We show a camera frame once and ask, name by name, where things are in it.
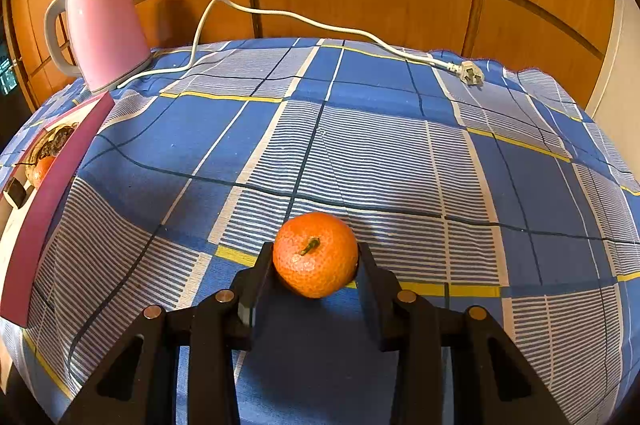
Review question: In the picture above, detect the wooden wardrobe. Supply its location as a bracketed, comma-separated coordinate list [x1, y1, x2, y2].
[0, 0, 618, 116]

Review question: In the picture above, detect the blue plaid tablecloth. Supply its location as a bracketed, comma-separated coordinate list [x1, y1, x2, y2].
[0, 36, 640, 425]

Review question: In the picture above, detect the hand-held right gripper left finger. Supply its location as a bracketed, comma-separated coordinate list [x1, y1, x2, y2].
[59, 241, 276, 425]

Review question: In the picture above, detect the dark window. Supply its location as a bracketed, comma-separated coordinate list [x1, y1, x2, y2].
[0, 52, 18, 96]

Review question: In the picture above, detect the white power cord with plug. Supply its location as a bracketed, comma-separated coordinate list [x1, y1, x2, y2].
[117, 0, 486, 90]

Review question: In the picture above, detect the pink electric kettle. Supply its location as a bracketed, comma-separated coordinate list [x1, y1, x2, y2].
[44, 0, 153, 94]

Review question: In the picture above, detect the pink and white shallow box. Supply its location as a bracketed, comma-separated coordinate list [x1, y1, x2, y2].
[0, 92, 117, 328]

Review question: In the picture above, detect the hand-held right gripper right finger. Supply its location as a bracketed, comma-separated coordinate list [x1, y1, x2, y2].
[356, 242, 571, 425]

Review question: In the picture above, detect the orange tangerine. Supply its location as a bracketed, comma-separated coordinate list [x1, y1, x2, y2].
[272, 211, 360, 299]
[31, 156, 57, 190]

